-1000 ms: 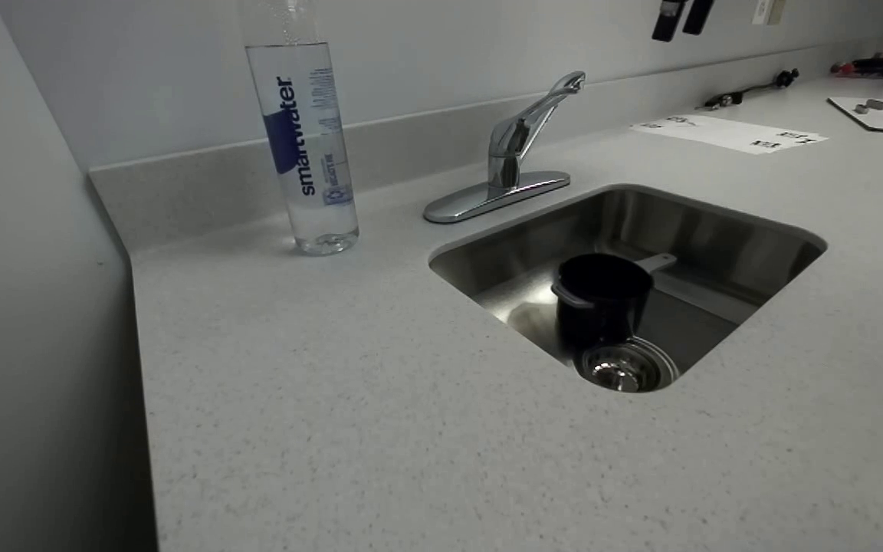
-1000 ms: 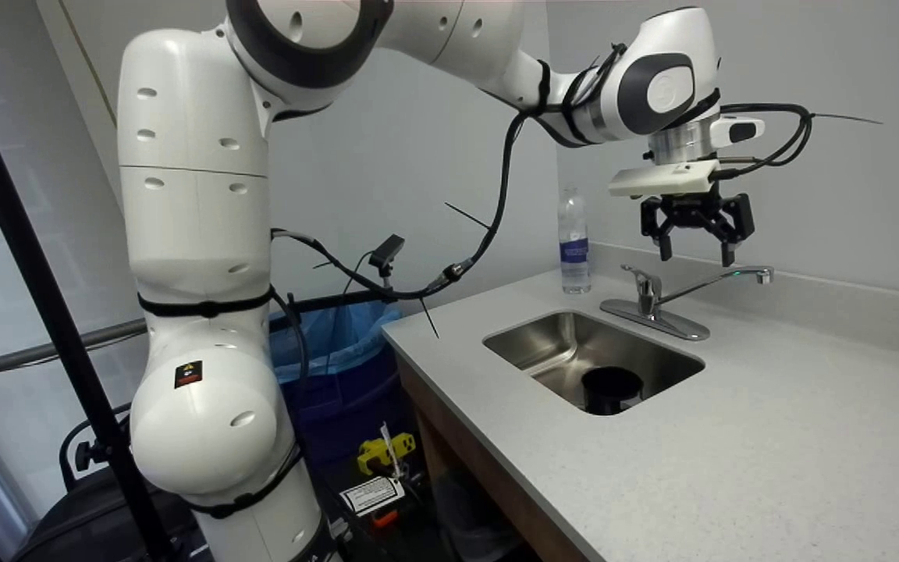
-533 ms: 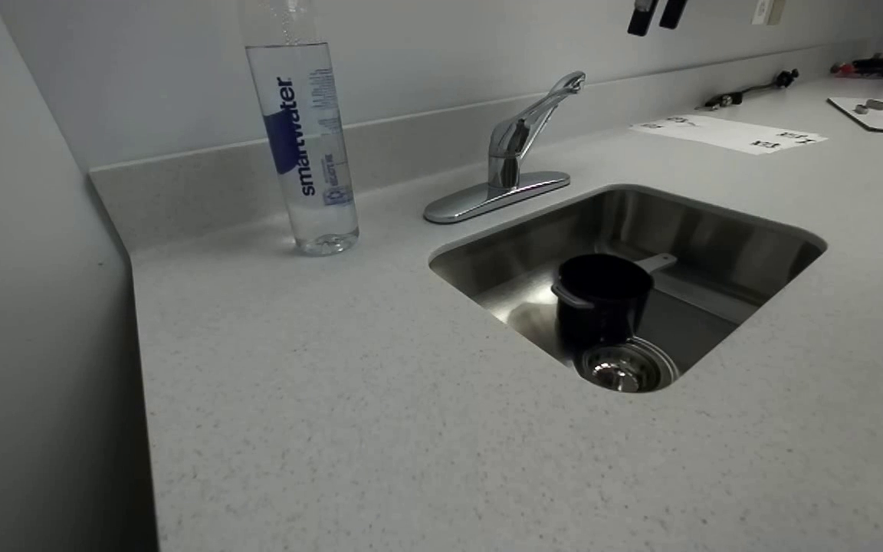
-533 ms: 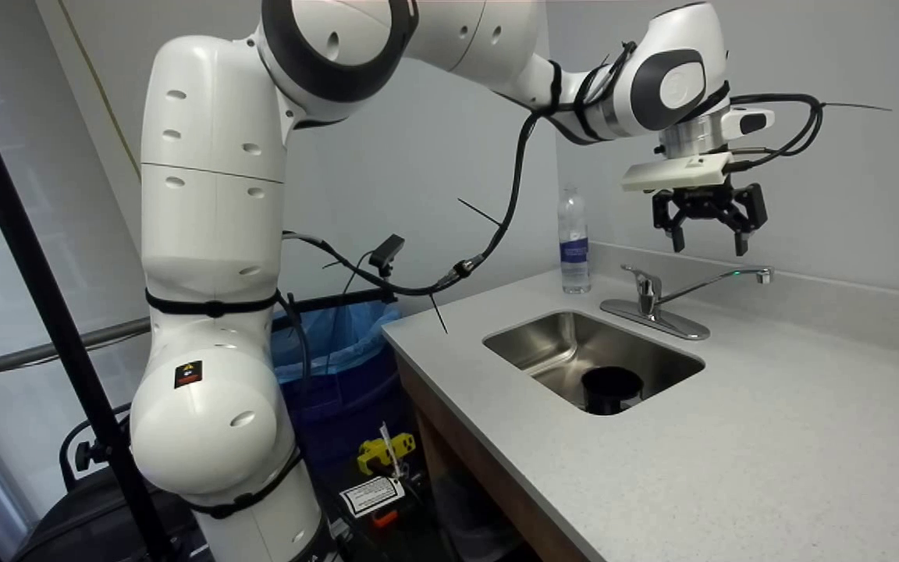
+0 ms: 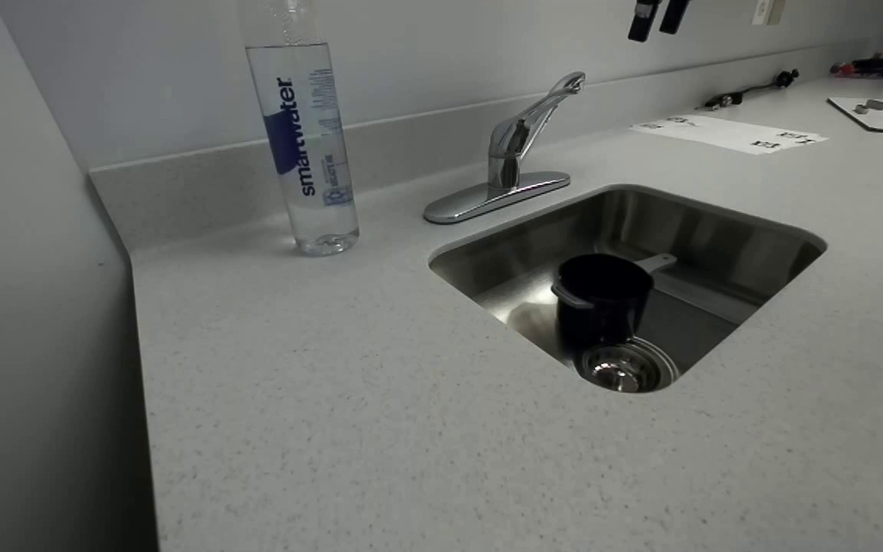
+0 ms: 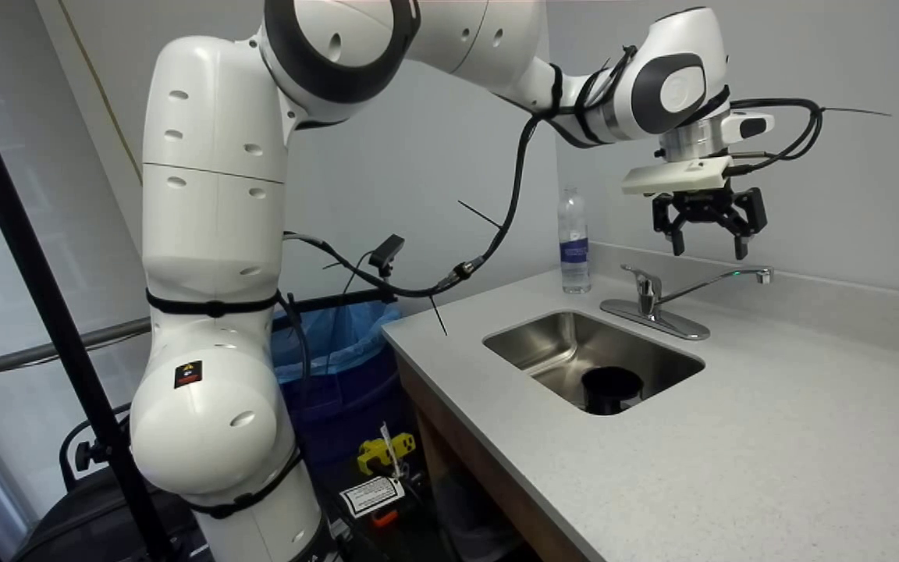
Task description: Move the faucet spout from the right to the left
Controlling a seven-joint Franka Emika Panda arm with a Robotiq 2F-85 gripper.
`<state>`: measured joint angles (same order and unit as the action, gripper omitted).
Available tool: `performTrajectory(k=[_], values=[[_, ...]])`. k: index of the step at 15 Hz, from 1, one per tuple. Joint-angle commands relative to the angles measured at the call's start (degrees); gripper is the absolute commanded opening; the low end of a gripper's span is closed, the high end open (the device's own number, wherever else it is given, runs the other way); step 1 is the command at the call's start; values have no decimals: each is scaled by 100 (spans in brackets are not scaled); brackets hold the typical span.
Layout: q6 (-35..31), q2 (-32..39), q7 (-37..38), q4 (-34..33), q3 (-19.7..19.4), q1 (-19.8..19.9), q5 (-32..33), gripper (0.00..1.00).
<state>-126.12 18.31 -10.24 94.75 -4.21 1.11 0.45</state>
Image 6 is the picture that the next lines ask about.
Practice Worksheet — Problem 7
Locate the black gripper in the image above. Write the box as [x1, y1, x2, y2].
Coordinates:
[650, 185, 769, 262]

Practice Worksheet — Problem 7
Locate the white gripper mounting plate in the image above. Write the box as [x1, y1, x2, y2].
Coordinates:
[618, 153, 732, 201]

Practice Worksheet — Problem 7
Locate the clear smartwater bottle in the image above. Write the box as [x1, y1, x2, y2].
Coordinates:
[555, 185, 596, 295]

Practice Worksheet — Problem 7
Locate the black cup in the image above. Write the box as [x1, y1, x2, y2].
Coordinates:
[577, 363, 650, 418]

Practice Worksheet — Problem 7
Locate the stainless steel sink basin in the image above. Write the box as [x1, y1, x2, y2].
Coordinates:
[480, 305, 708, 421]

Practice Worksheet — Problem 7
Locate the black clamp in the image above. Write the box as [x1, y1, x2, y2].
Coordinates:
[361, 230, 409, 283]

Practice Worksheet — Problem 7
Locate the wooden counter cabinet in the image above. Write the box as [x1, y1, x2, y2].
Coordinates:
[393, 351, 582, 562]

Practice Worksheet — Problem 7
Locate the yellow tool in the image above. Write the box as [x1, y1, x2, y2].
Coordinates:
[352, 426, 422, 479]

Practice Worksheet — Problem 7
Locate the trash bin with blue bag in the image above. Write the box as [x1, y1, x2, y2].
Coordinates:
[269, 289, 423, 494]

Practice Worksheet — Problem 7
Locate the white label tag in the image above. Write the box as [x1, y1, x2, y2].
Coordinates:
[337, 474, 409, 522]

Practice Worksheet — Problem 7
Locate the black tripod pole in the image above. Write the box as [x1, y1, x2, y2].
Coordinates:
[0, 64, 177, 562]

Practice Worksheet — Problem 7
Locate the black bag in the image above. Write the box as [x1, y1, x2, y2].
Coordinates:
[9, 409, 209, 562]

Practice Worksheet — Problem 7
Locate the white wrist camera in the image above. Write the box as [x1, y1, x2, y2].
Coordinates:
[713, 106, 776, 148]

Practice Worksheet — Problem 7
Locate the chrome faucet base with handle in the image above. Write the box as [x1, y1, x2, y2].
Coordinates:
[596, 262, 713, 344]

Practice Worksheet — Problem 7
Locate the black camera cable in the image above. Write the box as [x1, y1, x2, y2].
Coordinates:
[725, 92, 827, 179]

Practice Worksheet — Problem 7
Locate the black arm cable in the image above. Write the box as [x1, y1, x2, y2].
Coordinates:
[280, 41, 643, 302]

